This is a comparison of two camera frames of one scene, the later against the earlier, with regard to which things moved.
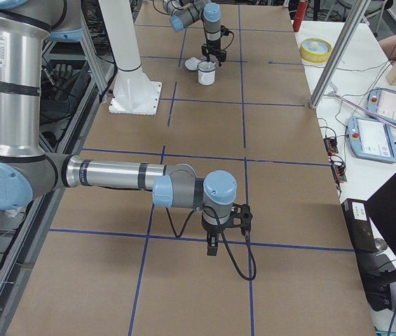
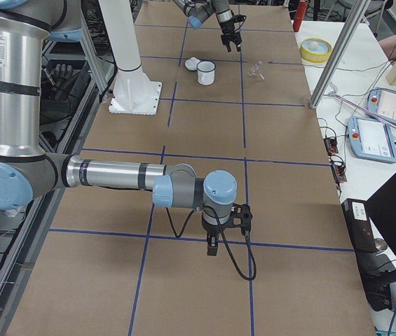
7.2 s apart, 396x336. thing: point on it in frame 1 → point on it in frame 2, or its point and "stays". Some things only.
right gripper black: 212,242 stays
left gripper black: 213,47 → 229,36
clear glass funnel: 207,65 → 253,72
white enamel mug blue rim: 206,73 stays
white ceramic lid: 192,64 stays
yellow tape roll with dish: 315,50 stays
